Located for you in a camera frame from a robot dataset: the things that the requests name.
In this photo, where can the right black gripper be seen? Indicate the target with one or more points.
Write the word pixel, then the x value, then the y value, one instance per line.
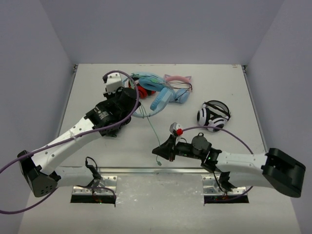
pixel 166 148

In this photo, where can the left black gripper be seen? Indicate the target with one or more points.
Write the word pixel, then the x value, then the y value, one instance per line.
pixel 131 95

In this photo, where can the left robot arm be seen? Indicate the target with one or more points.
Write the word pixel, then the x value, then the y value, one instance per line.
pixel 42 169

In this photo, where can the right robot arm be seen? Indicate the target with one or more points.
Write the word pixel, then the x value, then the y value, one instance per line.
pixel 274 169

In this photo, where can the red headphones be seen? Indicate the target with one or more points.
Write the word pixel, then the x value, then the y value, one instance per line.
pixel 143 92

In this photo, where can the white black headphones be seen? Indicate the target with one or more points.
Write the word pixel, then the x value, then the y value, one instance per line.
pixel 214 114

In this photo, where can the pink blue cat-ear headphones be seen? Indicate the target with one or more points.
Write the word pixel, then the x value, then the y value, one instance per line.
pixel 180 95

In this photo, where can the metal rail bracket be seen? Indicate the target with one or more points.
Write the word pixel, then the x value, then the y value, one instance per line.
pixel 102 182

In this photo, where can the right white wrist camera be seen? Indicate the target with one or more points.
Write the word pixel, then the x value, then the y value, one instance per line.
pixel 176 130

